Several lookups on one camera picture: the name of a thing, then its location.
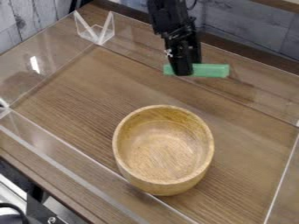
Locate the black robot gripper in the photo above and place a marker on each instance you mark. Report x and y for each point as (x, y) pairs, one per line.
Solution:
(174, 25)

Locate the green rectangular block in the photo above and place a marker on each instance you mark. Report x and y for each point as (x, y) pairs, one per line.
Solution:
(199, 70)

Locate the wooden oval bowl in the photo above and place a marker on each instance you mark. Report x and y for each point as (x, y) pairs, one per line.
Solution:
(163, 148)

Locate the clear acrylic corner bracket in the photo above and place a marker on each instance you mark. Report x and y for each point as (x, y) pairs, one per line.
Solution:
(96, 34)

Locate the clear acrylic enclosure wall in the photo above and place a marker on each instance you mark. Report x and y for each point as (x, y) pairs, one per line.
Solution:
(67, 91)

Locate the black metal bracket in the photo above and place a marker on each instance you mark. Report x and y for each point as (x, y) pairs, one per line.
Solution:
(48, 212)

